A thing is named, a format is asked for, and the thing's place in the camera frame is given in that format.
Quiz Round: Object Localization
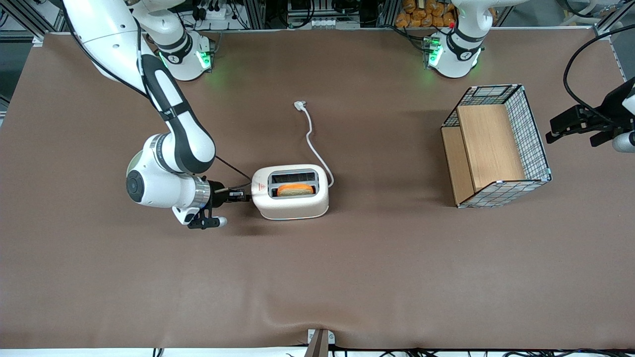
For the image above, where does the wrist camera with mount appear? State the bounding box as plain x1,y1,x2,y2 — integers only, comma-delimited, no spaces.
590,130,635,153
172,203,229,230

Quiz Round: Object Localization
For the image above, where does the brown table cover mat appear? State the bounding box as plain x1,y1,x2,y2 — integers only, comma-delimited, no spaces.
0,27,635,350

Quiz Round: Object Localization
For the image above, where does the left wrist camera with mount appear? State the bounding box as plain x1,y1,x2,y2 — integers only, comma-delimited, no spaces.
590,130,635,153

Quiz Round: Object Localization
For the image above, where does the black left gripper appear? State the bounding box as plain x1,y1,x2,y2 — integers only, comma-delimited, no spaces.
546,77,635,144

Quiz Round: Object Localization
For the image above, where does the white power strip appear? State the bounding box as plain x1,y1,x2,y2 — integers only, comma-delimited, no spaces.
196,2,239,20

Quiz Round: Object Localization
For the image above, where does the white two-slot toaster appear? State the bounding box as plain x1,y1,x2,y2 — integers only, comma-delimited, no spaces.
251,164,330,221

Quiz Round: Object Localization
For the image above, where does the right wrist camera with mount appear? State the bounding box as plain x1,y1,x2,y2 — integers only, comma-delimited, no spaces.
172,203,229,230

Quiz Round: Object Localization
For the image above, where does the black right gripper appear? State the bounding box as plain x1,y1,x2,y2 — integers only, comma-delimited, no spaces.
207,181,251,209

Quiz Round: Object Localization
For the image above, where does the metal bracket at table edge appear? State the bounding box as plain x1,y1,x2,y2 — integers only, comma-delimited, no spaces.
307,329,335,357

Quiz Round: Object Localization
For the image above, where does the pile of orange bread rolls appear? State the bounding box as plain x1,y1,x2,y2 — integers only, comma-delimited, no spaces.
395,0,457,29

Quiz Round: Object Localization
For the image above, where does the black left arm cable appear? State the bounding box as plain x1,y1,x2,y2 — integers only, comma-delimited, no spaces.
563,24,635,127

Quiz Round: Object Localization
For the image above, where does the toast bread slice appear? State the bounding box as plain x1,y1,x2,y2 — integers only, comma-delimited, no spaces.
277,183,315,197

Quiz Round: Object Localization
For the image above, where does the white connector strip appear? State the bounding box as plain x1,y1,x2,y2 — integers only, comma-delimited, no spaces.
310,18,360,29

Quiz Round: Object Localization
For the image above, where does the white power cable with plug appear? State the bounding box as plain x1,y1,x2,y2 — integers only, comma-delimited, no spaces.
294,101,335,189

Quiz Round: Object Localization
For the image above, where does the wire basket with wooden boards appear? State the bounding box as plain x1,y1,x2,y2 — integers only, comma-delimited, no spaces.
441,83,553,209

